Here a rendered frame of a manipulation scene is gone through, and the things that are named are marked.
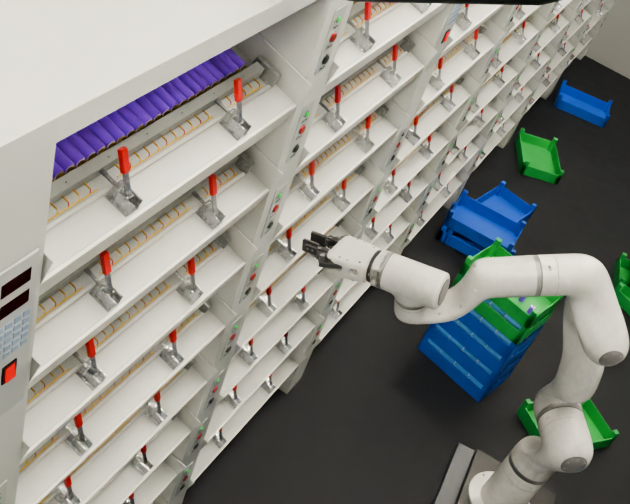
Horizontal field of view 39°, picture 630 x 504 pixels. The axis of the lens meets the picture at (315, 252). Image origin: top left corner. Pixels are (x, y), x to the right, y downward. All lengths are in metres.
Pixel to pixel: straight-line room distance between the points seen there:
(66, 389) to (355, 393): 1.76
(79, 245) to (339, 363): 2.10
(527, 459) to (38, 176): 1.73
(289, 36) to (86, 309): 0.54
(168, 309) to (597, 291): 0.92
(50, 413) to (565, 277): 1.08
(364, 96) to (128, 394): 0.81
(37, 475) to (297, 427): 1.47
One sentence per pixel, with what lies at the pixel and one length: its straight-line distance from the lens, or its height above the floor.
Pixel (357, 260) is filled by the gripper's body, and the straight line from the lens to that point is 1.94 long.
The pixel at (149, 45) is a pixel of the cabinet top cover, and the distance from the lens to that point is 1.10.
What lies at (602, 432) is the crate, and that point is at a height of 0.02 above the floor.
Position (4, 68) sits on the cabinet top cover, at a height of 1.74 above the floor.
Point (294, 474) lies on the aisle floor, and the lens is 2.86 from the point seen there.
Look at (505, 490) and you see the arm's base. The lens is 2.55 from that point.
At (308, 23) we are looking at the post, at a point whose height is 1.63.
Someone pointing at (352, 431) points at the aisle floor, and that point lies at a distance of 3.02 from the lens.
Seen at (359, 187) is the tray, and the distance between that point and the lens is 2.37.
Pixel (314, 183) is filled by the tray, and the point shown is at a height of 1.12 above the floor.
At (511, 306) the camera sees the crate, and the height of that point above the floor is 0.44.
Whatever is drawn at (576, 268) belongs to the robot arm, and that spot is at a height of 1.21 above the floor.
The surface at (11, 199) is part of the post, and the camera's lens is 0.97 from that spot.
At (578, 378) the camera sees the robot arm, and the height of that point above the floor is 0.90.
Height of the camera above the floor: 2.31
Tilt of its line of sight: 41 degrees down
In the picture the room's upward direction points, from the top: 21 degrees clockwise
